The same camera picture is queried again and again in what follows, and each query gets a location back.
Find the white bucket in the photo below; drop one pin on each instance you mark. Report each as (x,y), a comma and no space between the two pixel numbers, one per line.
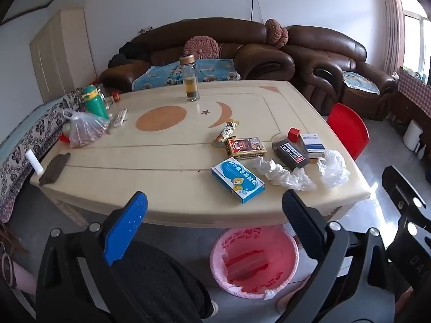
(410,134)

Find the glass tea bottle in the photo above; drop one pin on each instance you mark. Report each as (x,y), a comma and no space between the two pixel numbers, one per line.
(190,80)

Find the crumpled clear plastic bag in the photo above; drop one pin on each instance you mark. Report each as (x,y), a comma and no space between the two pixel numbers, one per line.
(333,168)

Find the green kids water bottle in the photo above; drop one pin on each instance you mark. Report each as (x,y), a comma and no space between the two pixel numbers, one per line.
(96,104)

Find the red playing card box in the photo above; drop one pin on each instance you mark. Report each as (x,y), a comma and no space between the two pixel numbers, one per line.
(245,146)

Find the blue medicine box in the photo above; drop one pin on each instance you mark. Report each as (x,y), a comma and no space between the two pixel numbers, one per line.
(235,181)

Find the dark clothes pile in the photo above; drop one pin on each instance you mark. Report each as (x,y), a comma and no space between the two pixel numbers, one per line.
(133,52)

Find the pink round cushion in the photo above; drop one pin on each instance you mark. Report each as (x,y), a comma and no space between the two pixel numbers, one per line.
(201,47)
(274,32)

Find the white blue striped box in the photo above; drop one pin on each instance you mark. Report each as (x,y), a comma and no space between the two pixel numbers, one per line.
(313,145)

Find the blue patterned armchair cover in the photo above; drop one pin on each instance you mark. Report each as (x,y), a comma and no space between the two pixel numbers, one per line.
(360,82)

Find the clear glass cup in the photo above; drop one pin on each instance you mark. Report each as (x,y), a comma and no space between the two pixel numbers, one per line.
(107,97)

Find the window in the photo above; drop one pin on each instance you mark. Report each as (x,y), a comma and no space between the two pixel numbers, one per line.
(416,40)

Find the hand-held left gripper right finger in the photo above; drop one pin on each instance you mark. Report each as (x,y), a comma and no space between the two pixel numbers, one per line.
(303,223)

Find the pink lined trash bin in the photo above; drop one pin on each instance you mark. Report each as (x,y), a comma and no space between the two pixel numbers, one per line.
(235,242)

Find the floral patterned bench cover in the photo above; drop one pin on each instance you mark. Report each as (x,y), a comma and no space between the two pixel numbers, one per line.
(20,148)

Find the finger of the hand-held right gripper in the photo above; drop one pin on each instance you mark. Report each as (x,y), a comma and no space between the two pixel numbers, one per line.
(400,188)

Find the blue patterned sofa cover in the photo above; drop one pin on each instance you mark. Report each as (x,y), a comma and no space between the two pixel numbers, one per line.
(215,70)

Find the brown leather sofa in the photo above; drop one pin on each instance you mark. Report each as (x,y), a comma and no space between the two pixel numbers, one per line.
(256,59)

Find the beige cabinet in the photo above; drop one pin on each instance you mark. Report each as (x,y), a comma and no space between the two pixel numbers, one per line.
(57,53)

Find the plastic bag of nuts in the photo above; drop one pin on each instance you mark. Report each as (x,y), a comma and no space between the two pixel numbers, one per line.
(87,129)

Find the small red cube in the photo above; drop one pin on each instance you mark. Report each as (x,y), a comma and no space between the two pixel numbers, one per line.
(294,134)

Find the small red jar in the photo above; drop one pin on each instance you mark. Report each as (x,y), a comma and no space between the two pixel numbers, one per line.
(116,97)

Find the checkered cloth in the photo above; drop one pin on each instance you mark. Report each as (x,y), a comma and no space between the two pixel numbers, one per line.
(416,87)

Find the white tissue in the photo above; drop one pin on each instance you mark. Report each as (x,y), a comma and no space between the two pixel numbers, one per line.
(271,171)

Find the black flat case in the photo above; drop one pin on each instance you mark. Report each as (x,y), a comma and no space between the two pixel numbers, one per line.
(54,170)

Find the beige wooden table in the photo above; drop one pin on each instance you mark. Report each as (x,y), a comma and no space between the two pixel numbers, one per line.
(188,213)

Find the yellow snack bar wrapper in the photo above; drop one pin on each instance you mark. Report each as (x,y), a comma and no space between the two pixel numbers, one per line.
(226,133)

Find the white tube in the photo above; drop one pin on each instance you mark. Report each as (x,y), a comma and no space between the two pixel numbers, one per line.
(34,161)

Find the crumpled clear plastic wrap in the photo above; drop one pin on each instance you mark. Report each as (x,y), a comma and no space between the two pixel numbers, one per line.
(303,180)

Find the red plastic stool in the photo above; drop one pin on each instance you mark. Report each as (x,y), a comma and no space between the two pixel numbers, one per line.
(346,128)

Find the pink curtain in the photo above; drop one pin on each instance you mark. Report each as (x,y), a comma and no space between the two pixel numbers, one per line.
(394,23)

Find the black flat box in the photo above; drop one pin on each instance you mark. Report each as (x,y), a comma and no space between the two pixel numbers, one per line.
(290,154)

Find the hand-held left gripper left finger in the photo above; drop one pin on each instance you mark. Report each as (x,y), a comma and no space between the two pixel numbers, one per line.
(129,223)

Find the brown leather armchair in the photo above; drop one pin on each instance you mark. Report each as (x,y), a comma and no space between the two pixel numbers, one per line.
(323,53)

